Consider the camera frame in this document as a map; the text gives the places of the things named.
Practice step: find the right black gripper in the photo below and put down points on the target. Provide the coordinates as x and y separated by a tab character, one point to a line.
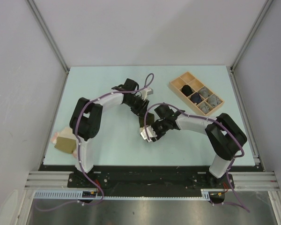
159	135

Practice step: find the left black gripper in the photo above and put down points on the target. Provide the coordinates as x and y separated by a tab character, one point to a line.
141	109

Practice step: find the olive green underwear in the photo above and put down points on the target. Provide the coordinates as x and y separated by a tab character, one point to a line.
150	118

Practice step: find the grey beige underwear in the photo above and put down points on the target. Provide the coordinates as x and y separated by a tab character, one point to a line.
204	92

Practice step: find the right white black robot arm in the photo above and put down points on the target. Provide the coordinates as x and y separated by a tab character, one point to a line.
225	136

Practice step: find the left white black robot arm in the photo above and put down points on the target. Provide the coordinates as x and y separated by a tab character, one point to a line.
86	118

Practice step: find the black rolled underwear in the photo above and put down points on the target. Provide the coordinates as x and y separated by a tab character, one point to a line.
186	90

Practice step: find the navy rolled underwear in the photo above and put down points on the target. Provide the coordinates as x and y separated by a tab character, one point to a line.
196	98

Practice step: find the grey rolled underwear front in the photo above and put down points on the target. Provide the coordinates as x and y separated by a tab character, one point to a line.
205	108

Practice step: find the grey rolled underwear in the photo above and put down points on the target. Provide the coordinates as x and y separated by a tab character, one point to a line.
205	108
214	101

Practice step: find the grey rolled underwear back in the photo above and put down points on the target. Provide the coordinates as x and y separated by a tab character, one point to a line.
214	101

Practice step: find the wooden compartment box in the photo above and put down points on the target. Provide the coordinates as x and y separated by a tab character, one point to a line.
189	79

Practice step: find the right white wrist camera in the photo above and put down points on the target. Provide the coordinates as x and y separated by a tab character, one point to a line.
147	133

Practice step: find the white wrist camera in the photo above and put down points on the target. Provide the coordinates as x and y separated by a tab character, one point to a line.
147	133
146	92

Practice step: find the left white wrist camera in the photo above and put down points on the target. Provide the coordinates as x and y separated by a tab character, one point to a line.
146	92

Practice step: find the slotted cable duct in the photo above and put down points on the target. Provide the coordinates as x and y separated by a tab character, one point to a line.
197	195

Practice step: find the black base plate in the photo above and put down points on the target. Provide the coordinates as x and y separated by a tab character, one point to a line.
155	181

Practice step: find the aluminium front rail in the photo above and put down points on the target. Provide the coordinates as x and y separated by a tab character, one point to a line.
244	181

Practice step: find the left aluminium frame post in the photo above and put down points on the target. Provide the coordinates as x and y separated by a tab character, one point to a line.
47	33

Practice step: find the aluminium frame post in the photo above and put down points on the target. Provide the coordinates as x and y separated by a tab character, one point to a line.
47	33
255	27

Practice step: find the right aluminium frame post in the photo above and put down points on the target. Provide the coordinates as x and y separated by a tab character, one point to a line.
255	27

